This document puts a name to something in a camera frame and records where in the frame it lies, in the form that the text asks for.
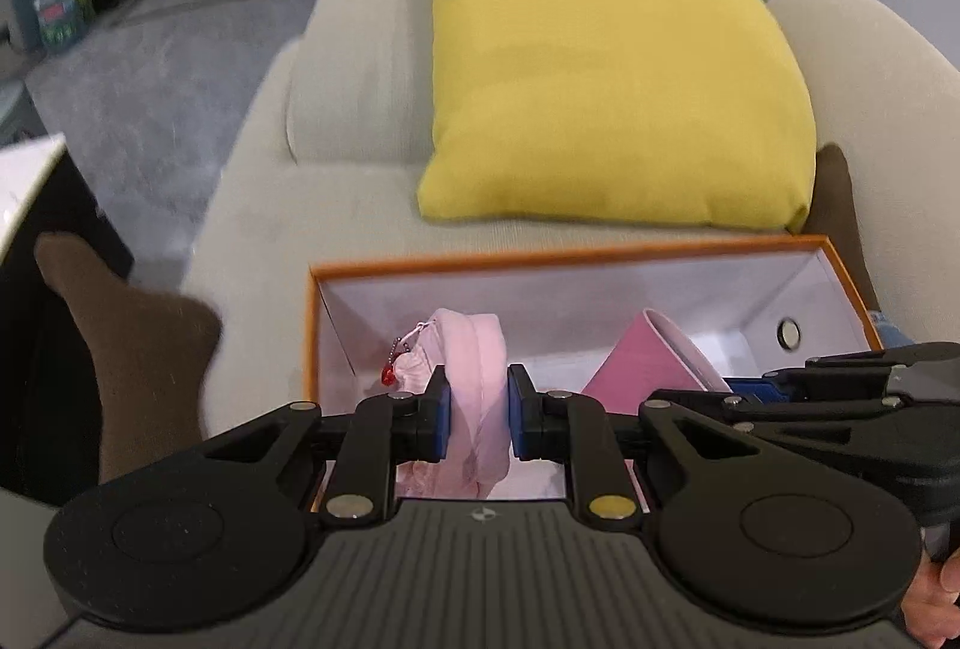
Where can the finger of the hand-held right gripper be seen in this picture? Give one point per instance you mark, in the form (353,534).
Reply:
(900,358)
(750,386)

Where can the person's brown socked foot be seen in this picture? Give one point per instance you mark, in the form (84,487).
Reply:
(120,349)

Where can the orange cardboard box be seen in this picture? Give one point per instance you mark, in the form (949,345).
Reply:
(570,300)

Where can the person's right hand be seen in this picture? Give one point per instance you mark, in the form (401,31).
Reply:
(941,608)

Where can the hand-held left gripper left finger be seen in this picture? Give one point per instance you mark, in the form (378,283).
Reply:
(439,416)

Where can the person's blue jeans leg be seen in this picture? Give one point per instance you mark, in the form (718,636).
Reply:
(889,328)

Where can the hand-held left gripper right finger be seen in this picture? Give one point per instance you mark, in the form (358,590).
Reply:
(517,416)

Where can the pink cup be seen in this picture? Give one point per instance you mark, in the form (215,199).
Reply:
(637,364)

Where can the yellow pillow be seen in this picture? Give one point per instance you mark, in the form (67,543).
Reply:
(600,71)

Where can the beige sofa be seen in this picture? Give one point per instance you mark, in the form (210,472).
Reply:
(345,206)

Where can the white-topped dark table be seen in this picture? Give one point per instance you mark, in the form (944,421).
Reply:
(30,191)

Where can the water jug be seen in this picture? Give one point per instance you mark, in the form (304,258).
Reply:
(58,11)

